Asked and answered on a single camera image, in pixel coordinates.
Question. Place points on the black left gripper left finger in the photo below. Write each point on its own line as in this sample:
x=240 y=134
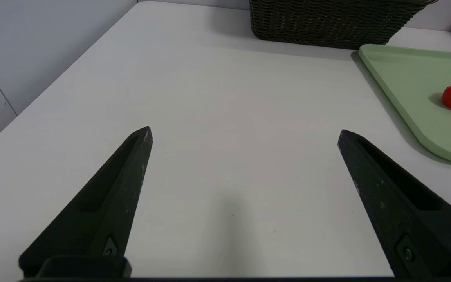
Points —
x=104 y=203

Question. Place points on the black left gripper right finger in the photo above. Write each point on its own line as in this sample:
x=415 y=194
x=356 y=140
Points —
x=401 y=211

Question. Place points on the dark brown wicker basket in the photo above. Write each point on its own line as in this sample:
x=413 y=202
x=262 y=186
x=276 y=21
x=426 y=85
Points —
x=327 y=23

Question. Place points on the light green plastic tray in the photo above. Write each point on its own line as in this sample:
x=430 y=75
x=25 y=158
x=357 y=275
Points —
x=413 y=90

